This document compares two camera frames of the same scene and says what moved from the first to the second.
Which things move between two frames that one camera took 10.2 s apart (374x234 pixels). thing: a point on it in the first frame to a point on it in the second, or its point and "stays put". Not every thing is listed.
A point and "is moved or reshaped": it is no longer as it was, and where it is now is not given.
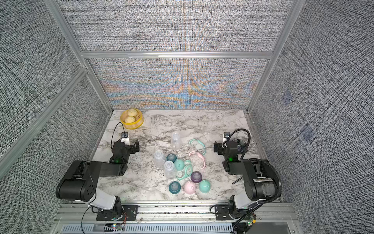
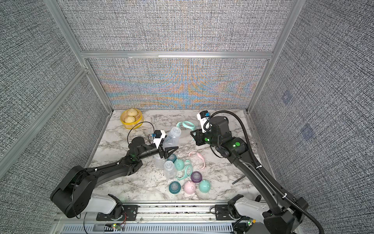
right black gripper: [220, 146] to [200, 140]
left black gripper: [132, 147] to [165, 153]
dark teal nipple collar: [174, 187] stays put
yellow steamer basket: [132, 118] stays put
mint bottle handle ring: [201, 143] to [187, 124]
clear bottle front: [170, 170] stays put
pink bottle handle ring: [199, 155] stays put
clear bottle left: [159, 159] stays put
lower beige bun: [129, 119] stays put
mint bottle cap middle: [179, 164] stays put
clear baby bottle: [176, 143] is moved or reshaped
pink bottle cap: [189, 187] stays put
